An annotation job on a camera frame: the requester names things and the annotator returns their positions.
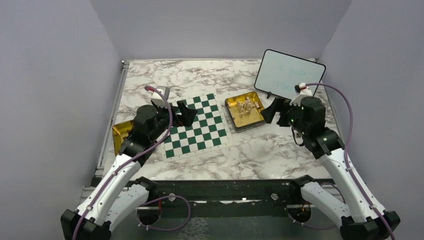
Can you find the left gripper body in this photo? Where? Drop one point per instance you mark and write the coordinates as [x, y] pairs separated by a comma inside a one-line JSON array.
[[163, 116]]

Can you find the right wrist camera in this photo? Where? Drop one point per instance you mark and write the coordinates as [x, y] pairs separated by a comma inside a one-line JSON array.
[[302, 91]]

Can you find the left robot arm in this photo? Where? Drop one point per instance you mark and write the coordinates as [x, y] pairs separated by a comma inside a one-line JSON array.
[[107, 205]]

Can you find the gold tin with light pieces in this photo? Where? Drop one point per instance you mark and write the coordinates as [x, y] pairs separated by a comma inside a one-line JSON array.
[[245, 111]]

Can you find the small whiteboard on stand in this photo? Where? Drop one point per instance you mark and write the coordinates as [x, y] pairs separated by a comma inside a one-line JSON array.
[[279, 73]]

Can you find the green white chess board mat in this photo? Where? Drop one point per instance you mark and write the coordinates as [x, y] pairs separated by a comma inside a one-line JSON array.
[[208, 132]]

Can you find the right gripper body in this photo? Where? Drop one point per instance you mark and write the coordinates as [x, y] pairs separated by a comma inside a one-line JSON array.
[[290, 114]]

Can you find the gold tin with dark pieces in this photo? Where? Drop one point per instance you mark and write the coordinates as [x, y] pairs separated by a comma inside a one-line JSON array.
[[120, 132]]

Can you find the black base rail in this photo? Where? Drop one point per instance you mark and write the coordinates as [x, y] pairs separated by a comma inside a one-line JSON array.
[[222, 198]]

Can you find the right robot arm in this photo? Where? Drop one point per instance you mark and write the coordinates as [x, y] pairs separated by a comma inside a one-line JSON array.
[[360, 216]]

